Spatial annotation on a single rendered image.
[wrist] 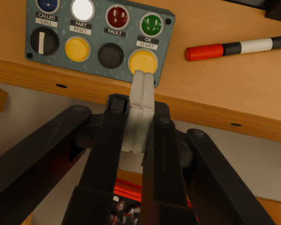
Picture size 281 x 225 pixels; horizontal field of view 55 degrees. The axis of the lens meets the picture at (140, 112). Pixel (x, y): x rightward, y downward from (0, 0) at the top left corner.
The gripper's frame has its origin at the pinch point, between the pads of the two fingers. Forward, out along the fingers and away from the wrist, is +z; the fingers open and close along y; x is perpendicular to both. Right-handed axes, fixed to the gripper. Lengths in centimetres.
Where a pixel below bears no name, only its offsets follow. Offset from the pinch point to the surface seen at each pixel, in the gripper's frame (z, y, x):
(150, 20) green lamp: 11.3, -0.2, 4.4
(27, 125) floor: 84, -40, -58
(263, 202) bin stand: 14.8, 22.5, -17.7
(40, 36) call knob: 10.4, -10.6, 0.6
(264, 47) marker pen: 16.0, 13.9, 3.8
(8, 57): 12.7, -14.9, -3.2
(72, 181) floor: 73, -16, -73
